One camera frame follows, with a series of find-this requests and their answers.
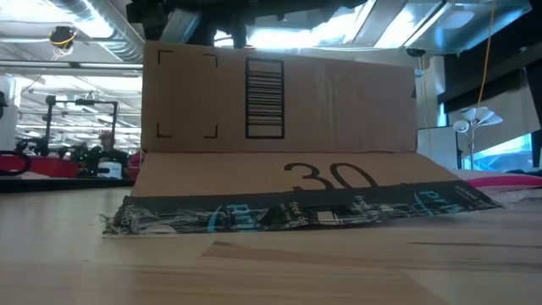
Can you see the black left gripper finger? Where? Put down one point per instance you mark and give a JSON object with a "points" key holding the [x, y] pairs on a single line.
{"points": [[239, 36], [205, 36]]}

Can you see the brown cardboard shipping box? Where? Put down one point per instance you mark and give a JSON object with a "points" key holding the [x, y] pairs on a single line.
{"points": [[339, 106]]}

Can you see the white pouch with pink edges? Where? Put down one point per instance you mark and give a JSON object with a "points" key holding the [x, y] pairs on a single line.
{"points": [[499, 180]]}

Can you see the clear bubble wrap sheet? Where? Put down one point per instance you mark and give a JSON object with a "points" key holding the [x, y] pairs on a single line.
{"points": [[521, 195]]}

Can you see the red shelf rack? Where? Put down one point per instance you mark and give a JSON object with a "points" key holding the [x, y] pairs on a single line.
{"points": [[136, 163]]}

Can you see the person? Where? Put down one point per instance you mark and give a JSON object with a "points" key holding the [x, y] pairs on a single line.
{"points": [[108, 148]]}

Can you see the white device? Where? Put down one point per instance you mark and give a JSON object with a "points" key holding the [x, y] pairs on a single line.
{"points": [[110, 169]]}

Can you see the red bin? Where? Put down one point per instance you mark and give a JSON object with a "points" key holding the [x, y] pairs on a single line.
{"points": [[51, 167]]}

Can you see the white board panel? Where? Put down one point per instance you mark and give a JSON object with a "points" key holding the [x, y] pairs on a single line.
{"points": [[440, 146]]}

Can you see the white flower shaped lamp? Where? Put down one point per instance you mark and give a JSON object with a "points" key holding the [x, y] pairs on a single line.
{"points": [[476, 118]]}

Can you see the black frame stand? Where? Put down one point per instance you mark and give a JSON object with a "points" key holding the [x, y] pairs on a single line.
{"points": [[80, 102]]}

